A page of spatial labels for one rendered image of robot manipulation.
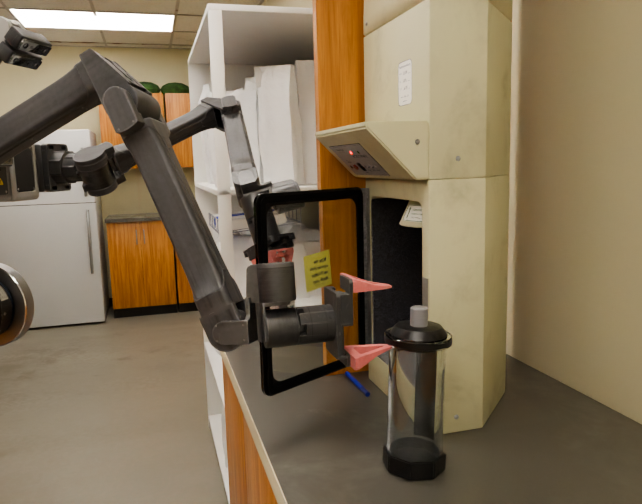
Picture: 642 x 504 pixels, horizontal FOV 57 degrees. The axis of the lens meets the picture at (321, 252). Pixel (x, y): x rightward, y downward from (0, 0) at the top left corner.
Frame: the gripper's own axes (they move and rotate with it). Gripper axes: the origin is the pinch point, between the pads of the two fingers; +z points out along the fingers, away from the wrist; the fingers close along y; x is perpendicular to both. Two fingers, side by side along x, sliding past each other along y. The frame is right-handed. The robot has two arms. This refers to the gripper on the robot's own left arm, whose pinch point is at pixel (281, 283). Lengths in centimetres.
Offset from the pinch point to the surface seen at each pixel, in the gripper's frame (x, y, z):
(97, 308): -158, 446, -89
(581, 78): -52, -53, -21
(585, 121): -51, -51, -12
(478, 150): -14.8, -44.3, -8.2
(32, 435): -26, 270, 8
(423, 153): -5.6, -39.5, -10.1
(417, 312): 4.6, -34.6, 15.1
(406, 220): -14.4, -24.9, -2.7
